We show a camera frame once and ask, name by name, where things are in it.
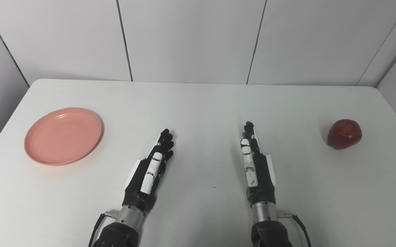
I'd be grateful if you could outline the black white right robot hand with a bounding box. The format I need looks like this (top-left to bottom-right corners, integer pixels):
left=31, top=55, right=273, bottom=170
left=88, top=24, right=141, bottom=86
left=241, top=121, right=278, bottom=208

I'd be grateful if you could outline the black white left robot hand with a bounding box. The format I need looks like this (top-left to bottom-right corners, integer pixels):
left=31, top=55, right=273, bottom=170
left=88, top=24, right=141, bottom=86
left=122, top=129, right=175, bottom=216

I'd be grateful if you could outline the pink round plate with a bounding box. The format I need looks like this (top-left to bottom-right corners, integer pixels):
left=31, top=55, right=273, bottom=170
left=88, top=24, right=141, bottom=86
left=24, top=107, right=102, bottom=166

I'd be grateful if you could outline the red apple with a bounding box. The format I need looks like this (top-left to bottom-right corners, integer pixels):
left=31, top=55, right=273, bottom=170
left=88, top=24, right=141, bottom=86
left=327, top=119, right=362, bottom=150

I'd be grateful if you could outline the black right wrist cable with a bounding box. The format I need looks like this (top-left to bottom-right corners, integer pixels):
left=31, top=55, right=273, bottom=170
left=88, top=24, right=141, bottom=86
left=276, top=213, right=312, bottom=247

